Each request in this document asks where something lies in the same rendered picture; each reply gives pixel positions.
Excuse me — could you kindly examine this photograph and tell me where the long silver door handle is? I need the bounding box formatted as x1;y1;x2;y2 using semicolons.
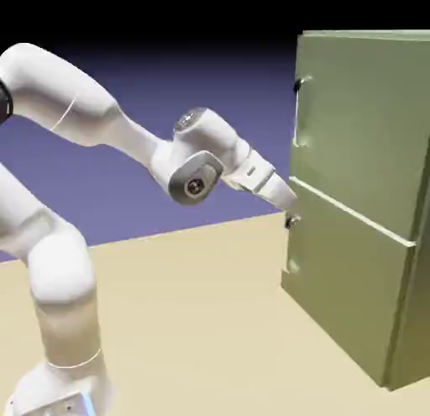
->
291;75;314;149

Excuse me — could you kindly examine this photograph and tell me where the green cabinet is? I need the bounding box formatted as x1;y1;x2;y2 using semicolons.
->
281;29;430;392

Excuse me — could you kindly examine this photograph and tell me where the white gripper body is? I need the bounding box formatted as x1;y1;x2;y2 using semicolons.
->
249;172;298;212

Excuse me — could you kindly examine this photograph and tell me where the short silver door handle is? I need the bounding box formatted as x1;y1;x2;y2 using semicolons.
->
284;211;302;275

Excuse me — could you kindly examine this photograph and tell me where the short green cabinet door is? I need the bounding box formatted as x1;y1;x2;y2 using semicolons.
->
281;176;417;388

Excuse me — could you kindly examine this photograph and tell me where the tall green cabinet door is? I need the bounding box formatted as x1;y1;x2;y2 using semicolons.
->
288;29;430;242

